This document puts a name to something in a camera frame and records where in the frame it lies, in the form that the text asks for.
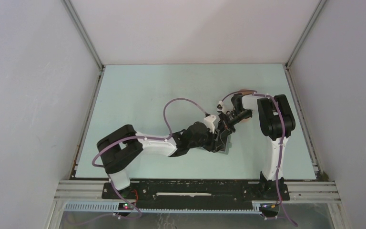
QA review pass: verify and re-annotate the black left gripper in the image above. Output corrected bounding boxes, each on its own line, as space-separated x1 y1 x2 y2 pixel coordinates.
188 125 225 153

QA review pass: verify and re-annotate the aluminium frame rail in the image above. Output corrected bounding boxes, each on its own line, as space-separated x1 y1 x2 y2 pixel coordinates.
55 180 342 214

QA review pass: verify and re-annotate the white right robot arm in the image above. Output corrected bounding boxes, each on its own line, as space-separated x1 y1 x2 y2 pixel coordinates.
214 91 296 199

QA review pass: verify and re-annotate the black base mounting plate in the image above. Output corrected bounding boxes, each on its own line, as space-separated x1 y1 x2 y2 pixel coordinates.
102 179 290 210

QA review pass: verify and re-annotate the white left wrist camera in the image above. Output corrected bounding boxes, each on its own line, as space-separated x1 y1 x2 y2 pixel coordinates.
203 114 217 134

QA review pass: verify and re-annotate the green leather card holder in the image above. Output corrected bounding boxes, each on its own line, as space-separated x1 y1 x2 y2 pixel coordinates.
214 135 232 155

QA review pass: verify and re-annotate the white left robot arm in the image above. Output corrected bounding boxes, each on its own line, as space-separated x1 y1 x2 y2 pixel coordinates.
92 122 232 199

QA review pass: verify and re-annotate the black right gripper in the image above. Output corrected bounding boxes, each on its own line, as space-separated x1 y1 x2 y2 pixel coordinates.
217 109 251 138

